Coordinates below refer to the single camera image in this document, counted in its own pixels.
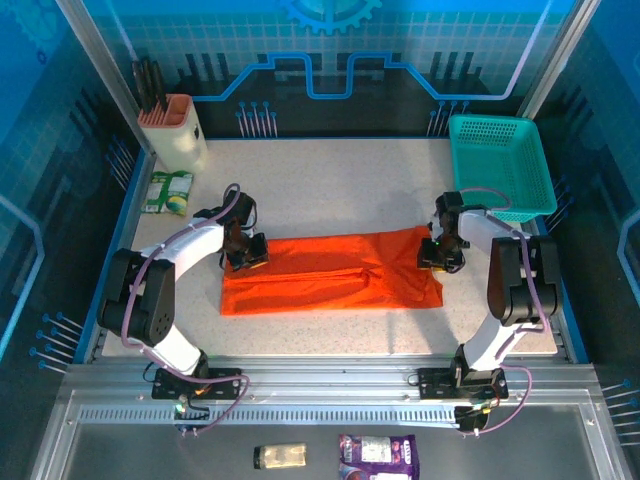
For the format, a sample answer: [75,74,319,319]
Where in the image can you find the orange t-shirt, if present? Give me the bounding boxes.
[219,224,445,317]

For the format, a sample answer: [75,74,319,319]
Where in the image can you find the arm base connector board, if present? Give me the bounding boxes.
[172,394,211,436]
[453,397,499,436]

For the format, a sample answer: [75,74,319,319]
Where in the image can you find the green snack packet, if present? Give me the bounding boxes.
[139,170,195,217]

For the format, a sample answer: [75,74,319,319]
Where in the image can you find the teal plastic basket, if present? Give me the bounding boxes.
[448,114,559,225]

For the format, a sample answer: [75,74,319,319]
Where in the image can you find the cream knife block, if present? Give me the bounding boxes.
[137,93,209,176]

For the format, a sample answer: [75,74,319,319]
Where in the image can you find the small yellowish bottle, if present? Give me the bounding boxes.
[253,442,308,470]

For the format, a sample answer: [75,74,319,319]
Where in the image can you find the purple snack packet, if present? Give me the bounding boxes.
[338,433,420,480]

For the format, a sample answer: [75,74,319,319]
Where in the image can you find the aluminium frame beam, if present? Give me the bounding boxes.
[62,355,599,401]

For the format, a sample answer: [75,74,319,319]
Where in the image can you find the slotted aluminium cable duct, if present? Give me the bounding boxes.
[78,407,459,427]

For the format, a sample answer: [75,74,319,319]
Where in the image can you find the black knife handle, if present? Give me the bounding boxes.
[132,60,149,111]
[141,57,159,110]

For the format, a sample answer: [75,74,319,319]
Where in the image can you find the aluminium frame post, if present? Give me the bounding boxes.
[516,0,604,121]
[53,0,154,151]

